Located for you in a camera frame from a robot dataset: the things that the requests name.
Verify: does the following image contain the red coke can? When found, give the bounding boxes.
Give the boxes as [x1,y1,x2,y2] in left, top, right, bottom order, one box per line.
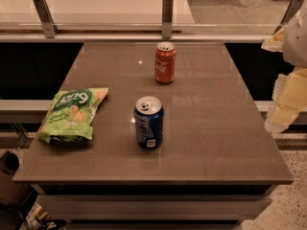
[154,41,177,84]

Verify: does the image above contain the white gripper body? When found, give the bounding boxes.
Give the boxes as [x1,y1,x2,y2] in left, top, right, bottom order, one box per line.
[283,8,307,67]

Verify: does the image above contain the left metal railing bracket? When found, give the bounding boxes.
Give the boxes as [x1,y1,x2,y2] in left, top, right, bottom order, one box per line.
[33,0,58,38]

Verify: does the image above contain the snack packages on floor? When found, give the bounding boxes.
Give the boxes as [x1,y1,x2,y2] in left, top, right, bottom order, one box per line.
[25,203,67,230]

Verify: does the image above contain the blue pepsi can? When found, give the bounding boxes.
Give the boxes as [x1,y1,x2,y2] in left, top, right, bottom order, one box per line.
[134,96,164,150]

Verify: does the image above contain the metal railing bracket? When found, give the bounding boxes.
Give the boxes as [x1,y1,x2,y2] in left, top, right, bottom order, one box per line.
[275,0,305,32]
[161,0,174,39]
[33,0,58,38]

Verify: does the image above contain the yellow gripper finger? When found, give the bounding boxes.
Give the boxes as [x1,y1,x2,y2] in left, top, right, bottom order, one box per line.
[261,26,287,53]
[264,68,307,133]

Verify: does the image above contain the dark bin at floor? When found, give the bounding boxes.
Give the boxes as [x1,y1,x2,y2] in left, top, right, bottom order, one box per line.
[0,151,33,206]

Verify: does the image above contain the right metal railing bracket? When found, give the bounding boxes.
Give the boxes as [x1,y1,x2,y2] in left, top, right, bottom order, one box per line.
[275,0,305,32]

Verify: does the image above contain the green chip bag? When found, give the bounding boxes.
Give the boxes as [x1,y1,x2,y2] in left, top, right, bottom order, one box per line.
[37,87,108,144]

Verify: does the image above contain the middle metal railing bracket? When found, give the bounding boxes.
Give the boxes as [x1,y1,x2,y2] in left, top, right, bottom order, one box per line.
[161,0,174,39]

